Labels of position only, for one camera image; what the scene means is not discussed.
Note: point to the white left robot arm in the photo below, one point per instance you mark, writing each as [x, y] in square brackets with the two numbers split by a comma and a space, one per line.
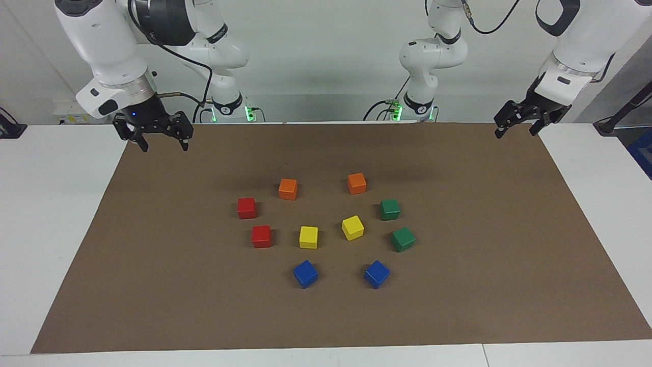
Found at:
[433, 56]

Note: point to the green wooden cube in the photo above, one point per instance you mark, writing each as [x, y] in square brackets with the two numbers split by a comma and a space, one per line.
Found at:
[389, 209]
[403, 239]

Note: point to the blue wooden cube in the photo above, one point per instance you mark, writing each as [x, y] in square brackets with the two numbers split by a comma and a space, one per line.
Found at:
[377, 274]
[305, 274]

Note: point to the blue crate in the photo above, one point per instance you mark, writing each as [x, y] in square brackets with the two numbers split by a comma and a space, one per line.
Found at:
[643, 153]

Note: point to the brown table mat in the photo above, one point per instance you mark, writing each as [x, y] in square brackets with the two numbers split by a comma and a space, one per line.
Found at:
[458, 285]

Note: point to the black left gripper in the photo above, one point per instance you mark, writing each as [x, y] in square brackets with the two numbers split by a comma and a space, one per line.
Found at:
[530, 109]

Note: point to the black clamp foot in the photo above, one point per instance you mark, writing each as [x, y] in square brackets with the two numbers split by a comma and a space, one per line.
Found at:
[10, 127]

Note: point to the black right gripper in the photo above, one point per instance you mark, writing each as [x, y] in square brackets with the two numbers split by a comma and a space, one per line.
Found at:
[153, 120]

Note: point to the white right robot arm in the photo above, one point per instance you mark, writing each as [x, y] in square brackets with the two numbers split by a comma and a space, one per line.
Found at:
[102, 41]

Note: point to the orange wooden cube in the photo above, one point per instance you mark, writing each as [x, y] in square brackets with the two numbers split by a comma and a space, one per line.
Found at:
[357, 183]
[288, 189]

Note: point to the black tripod stand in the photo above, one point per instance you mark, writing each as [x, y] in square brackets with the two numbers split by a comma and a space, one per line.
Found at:
[624, 109]

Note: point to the white wall power strip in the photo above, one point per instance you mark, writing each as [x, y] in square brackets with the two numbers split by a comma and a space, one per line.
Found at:
[66, 113]

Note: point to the red wooden cube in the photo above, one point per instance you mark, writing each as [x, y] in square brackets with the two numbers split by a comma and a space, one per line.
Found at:
[247, 208]
[262, 237]

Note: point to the yellow wooden cube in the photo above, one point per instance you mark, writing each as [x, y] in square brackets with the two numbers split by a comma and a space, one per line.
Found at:
[308, 237]
[353, 228]

